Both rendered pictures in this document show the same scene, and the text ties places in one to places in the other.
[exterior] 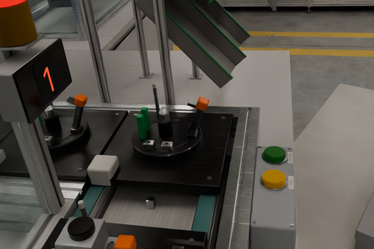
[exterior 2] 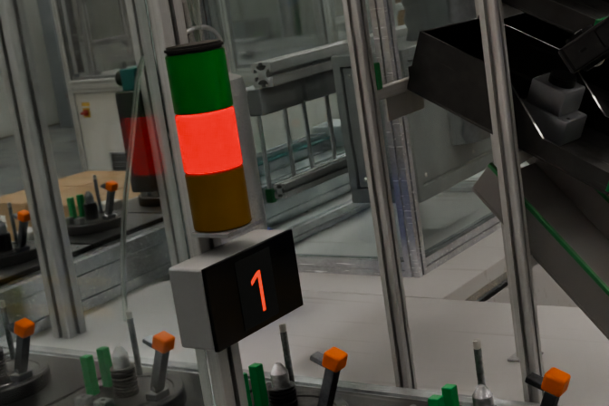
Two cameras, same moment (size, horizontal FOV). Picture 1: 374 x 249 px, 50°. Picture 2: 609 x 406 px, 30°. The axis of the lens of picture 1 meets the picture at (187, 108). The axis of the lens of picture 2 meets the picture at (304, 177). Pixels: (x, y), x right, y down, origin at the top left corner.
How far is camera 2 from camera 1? 41 cm
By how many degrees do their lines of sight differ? 29
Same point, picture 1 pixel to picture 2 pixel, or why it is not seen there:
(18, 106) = (204, 323)
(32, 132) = (227, 381)
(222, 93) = not seen: outside the picture
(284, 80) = not seen: outside the picture
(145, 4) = (491, 189)
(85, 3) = (378, 185)
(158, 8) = (509, 197)
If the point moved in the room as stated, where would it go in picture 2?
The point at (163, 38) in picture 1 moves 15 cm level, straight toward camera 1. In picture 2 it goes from (519, 258) to (497, 303)
